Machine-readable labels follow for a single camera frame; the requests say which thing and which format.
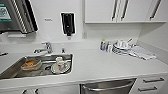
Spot stainless steel dishwasher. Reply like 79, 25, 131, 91
79, 77, 138, 94

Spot small blue label bottle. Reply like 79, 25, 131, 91
99, 38, 107, 52

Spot small chrome sink pump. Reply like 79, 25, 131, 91
60, 46, 67, 55

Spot small white bottle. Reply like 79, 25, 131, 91
105, 41, 113, 53

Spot white plate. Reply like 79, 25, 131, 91
50, 62, 72, 75

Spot black soap dispenser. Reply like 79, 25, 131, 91
60, 11, 76, 37

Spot white cup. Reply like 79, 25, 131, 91
54, 56, 65, 72

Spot stack of white dishes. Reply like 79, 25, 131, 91
111, 37, 135, 56

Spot chrome faucet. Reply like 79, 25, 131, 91
32, 41, 54, 55

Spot white sink base cabinet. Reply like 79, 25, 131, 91
0, 83, 81, 94

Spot brown bowl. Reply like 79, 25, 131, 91
20, 58, 43, 72

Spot grey paper towel dispenser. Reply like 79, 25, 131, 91
0, 0, 40, 35

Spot narrow white drawer stack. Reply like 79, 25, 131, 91
129, 73, 168, 94

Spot stainless steel sink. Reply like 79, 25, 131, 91
0, 53, 74, 80

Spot dark dish rack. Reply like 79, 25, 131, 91
0, 51, 10, 57

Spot white wall outlet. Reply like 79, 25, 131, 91
81, 31, 88, 40

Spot white wall cabinet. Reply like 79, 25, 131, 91
83, 0, 168, 25

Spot small white wall label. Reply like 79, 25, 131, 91
43, 17, 54, 22

